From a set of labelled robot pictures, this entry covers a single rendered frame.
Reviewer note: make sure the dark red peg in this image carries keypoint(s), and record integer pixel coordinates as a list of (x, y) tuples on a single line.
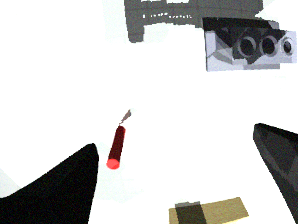
[(113, 161)]

